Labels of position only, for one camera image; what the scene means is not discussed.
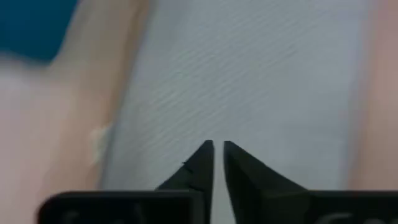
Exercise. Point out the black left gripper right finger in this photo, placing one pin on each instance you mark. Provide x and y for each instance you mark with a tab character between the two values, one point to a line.
248	186

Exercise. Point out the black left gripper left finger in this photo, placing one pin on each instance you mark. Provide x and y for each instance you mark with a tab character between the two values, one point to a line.
199	174

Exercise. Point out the grey microfiber towel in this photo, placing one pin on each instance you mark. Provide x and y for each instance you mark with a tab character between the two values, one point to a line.
233	77

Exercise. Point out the teal plastic bin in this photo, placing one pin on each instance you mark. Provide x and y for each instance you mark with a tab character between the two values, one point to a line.
31	28

